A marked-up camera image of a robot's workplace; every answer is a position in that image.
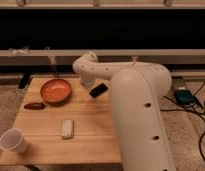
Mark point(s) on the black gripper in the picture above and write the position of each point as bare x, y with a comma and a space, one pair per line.
98, 90

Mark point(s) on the white rectangular sponge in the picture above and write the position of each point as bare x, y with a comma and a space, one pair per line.
67, 129

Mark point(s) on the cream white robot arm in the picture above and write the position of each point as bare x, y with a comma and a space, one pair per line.
135, 89

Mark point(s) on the orange round bowl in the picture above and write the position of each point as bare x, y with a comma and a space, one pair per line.
55, 90

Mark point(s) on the wooden table board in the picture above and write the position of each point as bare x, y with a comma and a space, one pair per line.
79, 131

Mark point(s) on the dark red chili pepper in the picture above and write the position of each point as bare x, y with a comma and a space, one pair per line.
34, 106

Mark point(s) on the blue power adapter box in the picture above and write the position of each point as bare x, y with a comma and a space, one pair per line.
184, 97

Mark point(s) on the white paper cup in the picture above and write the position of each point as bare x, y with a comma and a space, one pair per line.
13, 140

